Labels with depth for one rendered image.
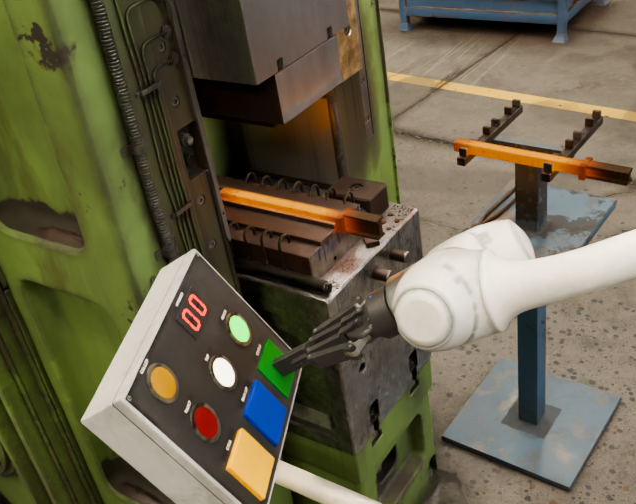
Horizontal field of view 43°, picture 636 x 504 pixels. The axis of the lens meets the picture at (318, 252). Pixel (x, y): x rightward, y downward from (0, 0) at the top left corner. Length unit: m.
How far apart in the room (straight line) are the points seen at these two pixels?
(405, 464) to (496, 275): 1.36
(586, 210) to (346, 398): 0.84
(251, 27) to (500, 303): 0.66
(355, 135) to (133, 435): 1.08
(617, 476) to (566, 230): 0.74
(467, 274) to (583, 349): 1.91
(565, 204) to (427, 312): 1.34
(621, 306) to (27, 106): 2.18
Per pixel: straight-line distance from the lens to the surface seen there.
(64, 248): 1.57
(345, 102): 1.90
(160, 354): 1.13
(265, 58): 1.41
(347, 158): 1.93
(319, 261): 1.64
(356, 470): 1.93
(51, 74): 1.33
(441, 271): 0.95
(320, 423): 1.90
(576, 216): 2.19
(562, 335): 2.90
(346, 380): 1.74
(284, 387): 1.31
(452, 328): 0.94
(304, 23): 1.50
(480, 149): 1.94
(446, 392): 2.69
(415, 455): 2.29
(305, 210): 1.71
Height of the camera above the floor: 1.86
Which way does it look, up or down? 33 degrees down
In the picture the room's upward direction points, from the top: 10 degrees counter-clockwise
